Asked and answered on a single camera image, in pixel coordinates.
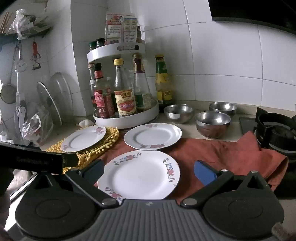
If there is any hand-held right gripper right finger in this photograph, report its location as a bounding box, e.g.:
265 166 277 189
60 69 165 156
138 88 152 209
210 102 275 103
181 160 273 208

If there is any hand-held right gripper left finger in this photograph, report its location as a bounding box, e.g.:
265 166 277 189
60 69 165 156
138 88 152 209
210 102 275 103
28 159 121 208

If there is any large floral white plate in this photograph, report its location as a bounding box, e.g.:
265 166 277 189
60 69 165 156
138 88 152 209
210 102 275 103
97 150 180 200

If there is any stainless steel bowl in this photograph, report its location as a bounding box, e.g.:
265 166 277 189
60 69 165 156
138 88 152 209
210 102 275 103
164 104 194 125
195 111 231 139
208 102 238 116

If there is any red-brown cloth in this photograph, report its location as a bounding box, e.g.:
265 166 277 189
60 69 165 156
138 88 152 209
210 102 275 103
93 131 289 202

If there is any clear plastic bag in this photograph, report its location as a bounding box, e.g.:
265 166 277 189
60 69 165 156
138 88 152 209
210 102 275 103
21 108 54 147

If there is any white plate with pink flowers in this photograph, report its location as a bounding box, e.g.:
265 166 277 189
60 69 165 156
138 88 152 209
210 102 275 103
60 126 107 153

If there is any yellow beaded mat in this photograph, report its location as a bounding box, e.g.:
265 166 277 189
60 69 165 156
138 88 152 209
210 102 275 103
45 126 120 175

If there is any glass pot lid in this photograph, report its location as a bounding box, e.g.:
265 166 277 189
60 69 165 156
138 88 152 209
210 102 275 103
49 72 74 117
36 82 63 126

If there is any white plate with red flowers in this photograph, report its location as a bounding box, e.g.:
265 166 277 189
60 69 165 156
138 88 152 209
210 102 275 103
123 123 183 151

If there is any mesh skimmer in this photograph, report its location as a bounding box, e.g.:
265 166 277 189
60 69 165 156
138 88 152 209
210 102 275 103
0 46 18 105

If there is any red label soy sauce bottle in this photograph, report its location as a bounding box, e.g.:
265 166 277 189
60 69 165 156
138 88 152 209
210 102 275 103
92 62 114 119

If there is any yellow cap vinegar bottle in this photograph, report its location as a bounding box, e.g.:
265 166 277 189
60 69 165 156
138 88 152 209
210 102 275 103
113 58 137 118

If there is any metal slotted ladle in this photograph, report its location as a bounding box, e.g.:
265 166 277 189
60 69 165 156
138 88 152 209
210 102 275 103
15 40 28 73

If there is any green and yellow label bottle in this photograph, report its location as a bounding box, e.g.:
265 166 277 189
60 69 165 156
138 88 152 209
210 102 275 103
155 54 173 107

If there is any red peeler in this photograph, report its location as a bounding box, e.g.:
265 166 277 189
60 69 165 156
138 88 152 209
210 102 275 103
31 41 43 70

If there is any clear glass bottle black cap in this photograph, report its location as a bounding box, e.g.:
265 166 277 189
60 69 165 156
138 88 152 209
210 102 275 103
87 42 160 129

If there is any white plastic bag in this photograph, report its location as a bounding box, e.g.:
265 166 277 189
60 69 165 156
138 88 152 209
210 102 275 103
11 9 38 40

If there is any wooden chopsticks bundle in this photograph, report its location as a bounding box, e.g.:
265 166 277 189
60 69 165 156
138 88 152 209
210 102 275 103
0 11 14 35

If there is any brown small bottle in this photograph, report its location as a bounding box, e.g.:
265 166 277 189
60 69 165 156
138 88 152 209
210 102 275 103
136 25 145 44

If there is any green and yellow seasoning packet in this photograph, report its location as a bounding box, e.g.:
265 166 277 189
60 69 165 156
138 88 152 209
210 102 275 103
122 17 138 43

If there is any black range hood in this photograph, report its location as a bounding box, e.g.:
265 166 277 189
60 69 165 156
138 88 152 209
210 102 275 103
209 0 296 36

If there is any white handled utensil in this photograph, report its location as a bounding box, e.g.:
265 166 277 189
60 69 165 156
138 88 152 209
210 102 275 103
14 72 28 133

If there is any black wall shelf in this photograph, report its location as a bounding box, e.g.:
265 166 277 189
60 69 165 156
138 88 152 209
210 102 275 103
0 22 54 45

